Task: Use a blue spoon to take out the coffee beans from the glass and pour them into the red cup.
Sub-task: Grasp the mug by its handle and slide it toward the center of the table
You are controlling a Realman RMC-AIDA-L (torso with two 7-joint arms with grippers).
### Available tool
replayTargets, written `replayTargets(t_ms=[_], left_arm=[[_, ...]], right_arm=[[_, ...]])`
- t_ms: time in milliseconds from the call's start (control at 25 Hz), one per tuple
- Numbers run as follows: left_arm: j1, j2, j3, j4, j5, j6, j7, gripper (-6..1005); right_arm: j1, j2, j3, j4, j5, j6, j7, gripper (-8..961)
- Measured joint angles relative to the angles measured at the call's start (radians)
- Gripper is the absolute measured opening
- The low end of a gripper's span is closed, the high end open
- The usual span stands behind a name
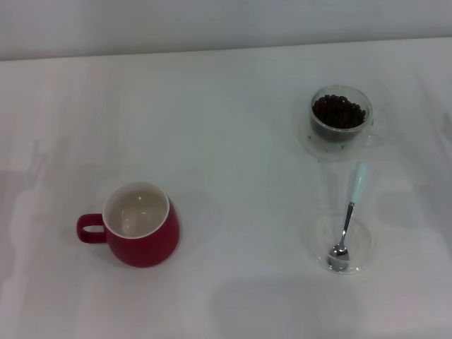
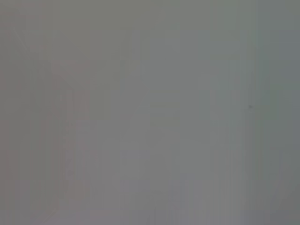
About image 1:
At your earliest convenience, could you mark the clear round glass dish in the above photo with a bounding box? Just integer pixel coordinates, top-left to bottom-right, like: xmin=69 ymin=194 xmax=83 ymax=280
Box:
xmin=300 ymin=210 xmax=374 ymax=276

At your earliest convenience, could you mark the clear glass cup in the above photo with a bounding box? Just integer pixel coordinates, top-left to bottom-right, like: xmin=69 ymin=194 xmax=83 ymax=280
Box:
xmin=309 ymin=84 xmax=384 ymax=148

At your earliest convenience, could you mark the metal spoon with blue handle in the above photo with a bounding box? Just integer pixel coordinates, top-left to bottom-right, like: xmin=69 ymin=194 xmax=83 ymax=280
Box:
xmin=327 ymin=161 xmax=371 ymax=272

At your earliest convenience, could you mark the coffee beans heap in glass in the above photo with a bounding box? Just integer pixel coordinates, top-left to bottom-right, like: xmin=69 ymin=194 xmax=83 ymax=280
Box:
xmin=312 ymin=93 xmax=367 ymax=129

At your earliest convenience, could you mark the clear glass saucer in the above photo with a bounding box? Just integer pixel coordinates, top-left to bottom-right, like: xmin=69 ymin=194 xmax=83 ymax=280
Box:
xmin=298 ymin=107 xmax=386 ymax=163

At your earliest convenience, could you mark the red ceramic mug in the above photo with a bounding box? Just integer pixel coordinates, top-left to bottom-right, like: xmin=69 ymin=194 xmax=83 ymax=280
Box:
xmin=76 ymin=181 xmax=181 ymax=268

